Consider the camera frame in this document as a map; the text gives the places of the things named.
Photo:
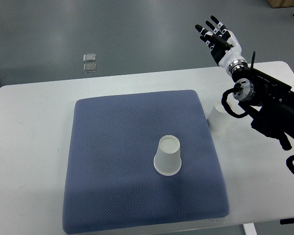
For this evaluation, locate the white paper cup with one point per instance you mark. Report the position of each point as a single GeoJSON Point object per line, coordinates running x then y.
{"type": "Point", "coordinates": [218, 120]}
{"type": "Point", "coordinates": [167, 160]}

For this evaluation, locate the blue grey foam cushion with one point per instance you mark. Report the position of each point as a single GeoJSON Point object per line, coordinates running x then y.
{"type": "Point", "coordinates": [111, 182]}

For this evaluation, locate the white table leg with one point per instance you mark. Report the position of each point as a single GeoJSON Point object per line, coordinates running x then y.
{"type": "Point", "coordinates": [249, 229]}

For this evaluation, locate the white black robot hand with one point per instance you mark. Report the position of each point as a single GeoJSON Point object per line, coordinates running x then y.
{"type": "Point", "coordinates": [224, 46]}

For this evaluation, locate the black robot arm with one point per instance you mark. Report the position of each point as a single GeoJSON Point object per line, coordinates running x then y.
{"type": "Point", "coordinates": [268, 101]}

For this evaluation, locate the wooden box corner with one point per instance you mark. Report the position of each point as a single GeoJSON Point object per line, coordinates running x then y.
{"type": "Point", "coordinates": [281, 3]}

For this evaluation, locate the black table control panel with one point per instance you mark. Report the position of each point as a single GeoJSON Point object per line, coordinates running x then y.
{"type": "Point", "coordinates": [287, 221]}

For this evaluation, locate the upper metal floor plate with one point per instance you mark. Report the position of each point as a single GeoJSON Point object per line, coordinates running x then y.
{"type": "Point", "coordinates": [89, 57]}

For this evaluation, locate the lower metal floor plate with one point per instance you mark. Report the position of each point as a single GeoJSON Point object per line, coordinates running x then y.
{"type": "Point", "coordinates": [89, 67]}

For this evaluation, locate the metal floor plate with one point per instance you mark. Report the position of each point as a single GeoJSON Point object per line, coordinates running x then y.
{"type": "Point", "coordinates": [89, 67]}
{"type": "Point", "coordinates": [89, 57]}

